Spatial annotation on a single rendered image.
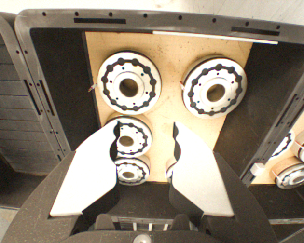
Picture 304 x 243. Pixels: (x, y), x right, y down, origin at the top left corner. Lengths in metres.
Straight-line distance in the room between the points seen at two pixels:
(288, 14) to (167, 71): 0.32
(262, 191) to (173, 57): 0.46
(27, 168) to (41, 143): 0.14
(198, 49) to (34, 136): 0.40
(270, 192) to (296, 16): 0.46
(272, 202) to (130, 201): 0.39
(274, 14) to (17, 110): 0.60
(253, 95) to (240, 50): 0.07
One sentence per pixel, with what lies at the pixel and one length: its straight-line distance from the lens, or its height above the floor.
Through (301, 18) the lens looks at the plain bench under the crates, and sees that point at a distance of 0.50.
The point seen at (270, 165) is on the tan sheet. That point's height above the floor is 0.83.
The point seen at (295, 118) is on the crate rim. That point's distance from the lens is 0.24.
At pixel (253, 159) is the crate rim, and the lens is 0.26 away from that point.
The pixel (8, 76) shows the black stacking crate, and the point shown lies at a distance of 0.37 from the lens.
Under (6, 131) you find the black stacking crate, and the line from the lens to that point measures 0.47.
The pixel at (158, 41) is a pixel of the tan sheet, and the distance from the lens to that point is 0.24.
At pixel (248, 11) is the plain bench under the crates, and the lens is 0.43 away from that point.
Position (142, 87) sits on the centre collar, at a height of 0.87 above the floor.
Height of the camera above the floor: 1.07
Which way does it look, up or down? 57 degrees down
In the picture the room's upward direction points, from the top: 178 degrees counter-clockwise
